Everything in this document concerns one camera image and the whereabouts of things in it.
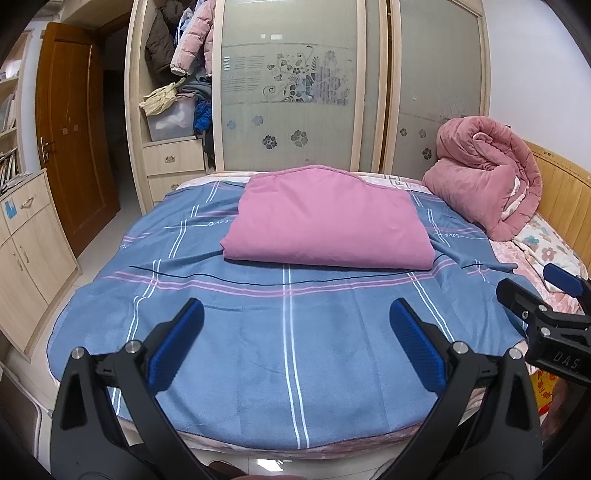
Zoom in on white floral blanket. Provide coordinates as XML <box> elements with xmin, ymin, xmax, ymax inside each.
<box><xmin>512</xmin><ymin>212</ymin><xmax>585</xmax><ymax>294</ymax></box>

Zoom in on brown hanging coat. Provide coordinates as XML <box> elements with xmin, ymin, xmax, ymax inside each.
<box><xmin>144</xmin><ymin>0</ymin><xmax>185</xmax><ymax>75</ymax></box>

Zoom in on wardrobe drawer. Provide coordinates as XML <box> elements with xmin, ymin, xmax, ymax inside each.
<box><xmin>143</xmin><ymin>138</ymin><xmax>206</xmax><ymax>175</ymax></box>
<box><xmin>147</xmin><ymin>172</ymin><xmax>208</xmax><ymax>205</ymax></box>

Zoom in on light wooden cabinet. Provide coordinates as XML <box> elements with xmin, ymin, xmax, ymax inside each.
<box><xmin>0</xmin><ymin>168</ymin><xmax>84</xmax><ymax>363</ymax></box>

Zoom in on brown wooden door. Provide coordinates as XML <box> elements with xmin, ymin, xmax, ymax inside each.
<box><xmin>34</xmin><ymin>22</ymin><xmax>122</xmax><ymax>257</ymax></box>

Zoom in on wardrobe with frosted sliding doors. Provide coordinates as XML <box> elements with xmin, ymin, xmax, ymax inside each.
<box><xmin>124</xmin><ymin>0</ymin><xmax>491</xmax><ymax>208</ymax></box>

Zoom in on clear plastic storage box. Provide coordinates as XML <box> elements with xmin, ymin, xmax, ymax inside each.
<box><xmin>147</xmin><ymin>99</ymin><xmax>197</xmax><ymax>142</ymax></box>

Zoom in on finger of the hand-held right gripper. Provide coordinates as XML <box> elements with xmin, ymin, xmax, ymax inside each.
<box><xmin>496</xmin><ymin>277</ymin><xmax>591</xmax><ymax>342</ymax></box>
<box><xmin>542</xmin><ymin>263</ymin><xmax>591</xmax><ymax>303</ymax></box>

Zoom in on light wooden bookshelf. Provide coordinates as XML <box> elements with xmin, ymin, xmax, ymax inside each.
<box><xmin>0</xmin><ymin>32</ymin><xmax>34</xmax><ymax>195</ymax></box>

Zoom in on pink rolled quilt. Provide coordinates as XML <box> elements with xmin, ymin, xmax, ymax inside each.
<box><xmin>422</xmin><ymin>116</ymin><xmax>543</xmax><ymax>241</ymax></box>

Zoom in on bed with pink sheet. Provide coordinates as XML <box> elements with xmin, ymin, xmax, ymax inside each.
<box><xmin>44</xmin><ymin>171</ymin><xmax>591</xmax><ymax>462</ymax></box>

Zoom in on light blue hanging shirt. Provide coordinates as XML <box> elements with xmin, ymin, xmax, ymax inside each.
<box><xmin>174</xmin><ymin>0</ymin><xmax>204</xmax><ymax>44</ymax></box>

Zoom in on beige crumpled cloth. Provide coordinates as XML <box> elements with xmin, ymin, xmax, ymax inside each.
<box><xmin>139</xmin><ymin>82</ymin><xmax>188</xmax><ymax>116</ymax></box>

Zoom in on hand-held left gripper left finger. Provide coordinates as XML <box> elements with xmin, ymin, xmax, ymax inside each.
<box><xmin>50</xmin><ymin>298</ymin><xmax>206</xmax><ymax>480</ymax></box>

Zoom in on orange cardboard box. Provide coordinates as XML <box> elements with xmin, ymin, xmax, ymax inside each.
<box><xmin>531</xmin><ymin>367</ymin><xmax>559</xmax><ymax>416</ymax></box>

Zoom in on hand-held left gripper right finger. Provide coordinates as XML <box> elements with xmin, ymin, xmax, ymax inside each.
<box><xmin>389</xmin><ymin>298</ymin><xmax>543</xmax><ymax>480</ymax></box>

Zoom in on grey folded clothes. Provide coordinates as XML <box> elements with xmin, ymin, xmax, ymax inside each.
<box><xmin>178</xmin><ymin>74</ymin><xmax>213</xmax><ymax>100</ymax></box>

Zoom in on blue plaid blanket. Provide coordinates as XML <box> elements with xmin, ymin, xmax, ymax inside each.
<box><xmin>46</xmin><ymin>178</ymin><xmax>527</xmax><ymax>450</ymax></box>

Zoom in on row of books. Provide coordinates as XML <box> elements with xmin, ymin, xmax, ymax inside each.
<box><xmin>0</xmin><ymin>148</ymin><xmax>21</xmax><ymax>190</ymax></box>

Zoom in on pink hanging puffer jacket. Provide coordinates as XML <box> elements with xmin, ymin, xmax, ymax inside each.
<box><xmin>170</xmin><ymin>0</ymin><xmax>217</xmax><ymax>77</ymax></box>

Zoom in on blue puffy garment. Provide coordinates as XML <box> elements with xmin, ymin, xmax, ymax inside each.
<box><xmin>193</xmin><ymin>99</ymin><xmax>213</xmax><ymax>137</ymax></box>

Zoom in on pink and white hooded jacket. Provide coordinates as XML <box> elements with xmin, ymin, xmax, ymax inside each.
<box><xmin>219</xmin><ymin>164</ymin><xmax>435</xmax><ymax>271</ymax></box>

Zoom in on wooden headboard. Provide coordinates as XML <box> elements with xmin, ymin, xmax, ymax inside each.
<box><xmin>526</xmin><ymin>141</ymin><xmax>591</xmax><ymax>280</ymax></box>

